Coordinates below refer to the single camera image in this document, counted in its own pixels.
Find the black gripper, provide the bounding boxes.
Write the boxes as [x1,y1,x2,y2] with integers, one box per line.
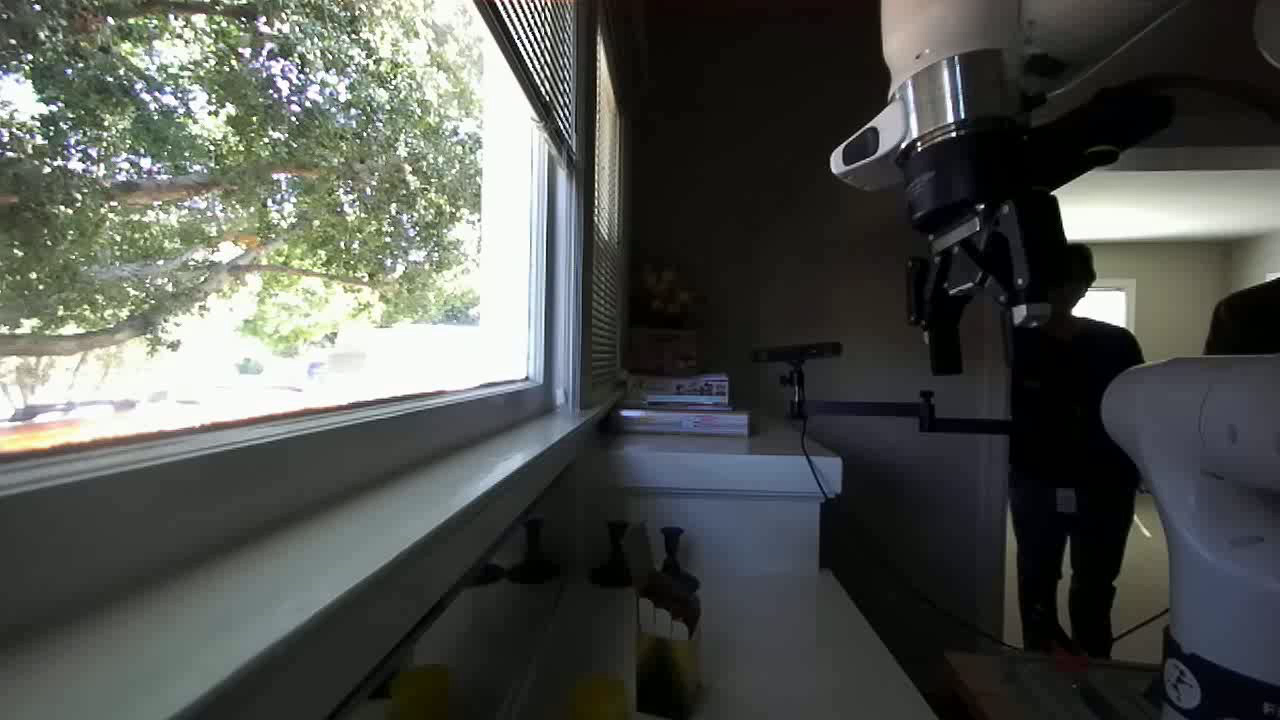
[898,125,1073,378]

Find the large white window blinds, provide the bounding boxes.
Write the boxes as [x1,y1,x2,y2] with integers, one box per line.
[474,0,584,159]

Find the small window slatted blinds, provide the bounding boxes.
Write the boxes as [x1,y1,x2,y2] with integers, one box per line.
[581,23,634,406]

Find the white window sill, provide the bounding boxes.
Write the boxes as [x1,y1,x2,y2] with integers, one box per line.
[0,394,622,720]

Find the person in dark clothes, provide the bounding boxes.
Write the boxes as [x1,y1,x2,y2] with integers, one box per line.
[1003,240,1153,659]

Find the thick book with coloured cover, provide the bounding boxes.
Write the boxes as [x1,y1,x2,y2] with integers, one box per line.
[626,370,736,411]

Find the white cabinet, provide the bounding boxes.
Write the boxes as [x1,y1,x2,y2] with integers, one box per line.
[603,426,850,580]

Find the dark bottles on counter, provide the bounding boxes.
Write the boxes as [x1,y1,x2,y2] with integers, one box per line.
[634,572,709,720]

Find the yellow green ball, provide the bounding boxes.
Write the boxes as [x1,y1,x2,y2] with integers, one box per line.
[568,669,634,720]

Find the yellow cup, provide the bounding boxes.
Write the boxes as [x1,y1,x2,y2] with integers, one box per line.
[390,659,459,720]

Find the green tree outside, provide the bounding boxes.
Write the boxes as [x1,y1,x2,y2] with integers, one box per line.
[0,0,492,390]

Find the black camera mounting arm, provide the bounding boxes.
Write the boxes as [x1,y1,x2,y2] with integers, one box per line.
[798,389,1018,438]

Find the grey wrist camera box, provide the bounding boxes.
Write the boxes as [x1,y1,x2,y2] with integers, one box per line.
[828,95,927,190]

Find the black bar camera on stand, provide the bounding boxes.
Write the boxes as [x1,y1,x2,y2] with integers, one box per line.
[748,340,850,426]

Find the thin black camera cable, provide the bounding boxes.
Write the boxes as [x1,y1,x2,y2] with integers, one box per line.
[798,421,850,513]

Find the white window frame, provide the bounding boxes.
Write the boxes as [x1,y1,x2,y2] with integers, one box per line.
[525,125,591,421]

